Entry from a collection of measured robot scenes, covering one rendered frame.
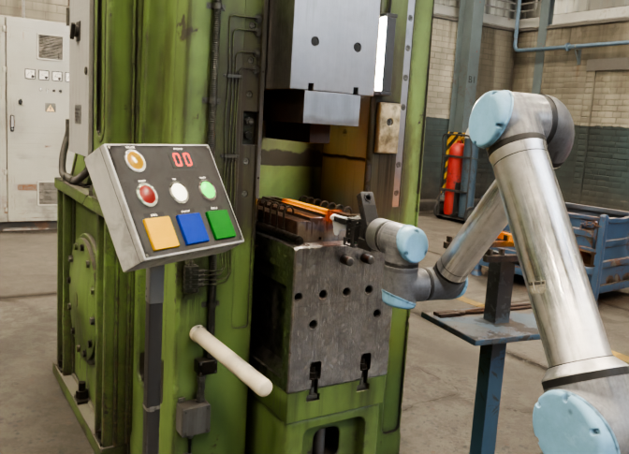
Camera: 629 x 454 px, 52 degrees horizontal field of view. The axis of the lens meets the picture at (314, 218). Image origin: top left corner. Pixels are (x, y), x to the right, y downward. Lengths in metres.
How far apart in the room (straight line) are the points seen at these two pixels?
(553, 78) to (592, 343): 9.80
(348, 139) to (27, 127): 5.09
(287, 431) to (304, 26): 1.20
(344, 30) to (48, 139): 5.38
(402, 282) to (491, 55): 9.55
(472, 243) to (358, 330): 0.58
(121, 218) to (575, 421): 0.98
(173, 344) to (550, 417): 1.18
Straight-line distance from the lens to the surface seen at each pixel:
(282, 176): 2.43
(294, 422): 2.07
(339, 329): 2.02
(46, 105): 7.08
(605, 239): 5.36
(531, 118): 1.35
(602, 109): 10.39
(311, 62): 1.92
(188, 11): 1.92
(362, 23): 2.02
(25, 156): 7.07
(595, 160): 10.39
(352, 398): 2.15
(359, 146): 2.26
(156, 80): 2.26
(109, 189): 1.50
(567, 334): 1.23
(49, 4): 7.80
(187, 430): 2.07
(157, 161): 1.59
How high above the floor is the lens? 1.28
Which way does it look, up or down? 8 degrees down
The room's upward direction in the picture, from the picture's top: 4 degrees clockwise
